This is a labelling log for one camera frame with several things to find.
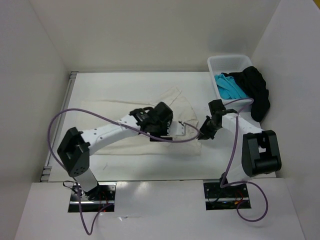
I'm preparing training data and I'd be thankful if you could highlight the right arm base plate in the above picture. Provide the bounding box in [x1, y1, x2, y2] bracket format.
[203, 181, 251, 211]

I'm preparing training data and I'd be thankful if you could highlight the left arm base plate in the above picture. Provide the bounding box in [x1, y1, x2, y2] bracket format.
[63, 182, 117, 213]

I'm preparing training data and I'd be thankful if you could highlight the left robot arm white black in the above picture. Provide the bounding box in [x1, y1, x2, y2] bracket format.
[57, 102, 173, 200]

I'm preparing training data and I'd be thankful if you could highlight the cyan t shirt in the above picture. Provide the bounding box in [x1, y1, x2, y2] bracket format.
[214, 74, 249, 100]

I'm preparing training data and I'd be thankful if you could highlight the white plastic basket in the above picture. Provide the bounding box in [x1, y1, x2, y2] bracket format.
[206, 53, 253, 111]

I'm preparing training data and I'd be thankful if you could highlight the white t shirt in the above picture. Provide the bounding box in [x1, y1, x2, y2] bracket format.
[81, 85, 203, 157]

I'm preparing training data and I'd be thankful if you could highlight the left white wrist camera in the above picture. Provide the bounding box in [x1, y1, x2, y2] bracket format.
[167, 121, 186, 137]

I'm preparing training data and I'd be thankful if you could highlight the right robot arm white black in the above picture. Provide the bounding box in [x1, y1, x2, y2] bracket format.
[197, 99, 282, 197]

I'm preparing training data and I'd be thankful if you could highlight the black t shirt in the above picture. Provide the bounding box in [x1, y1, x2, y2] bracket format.
[222, 66, 271, 122]

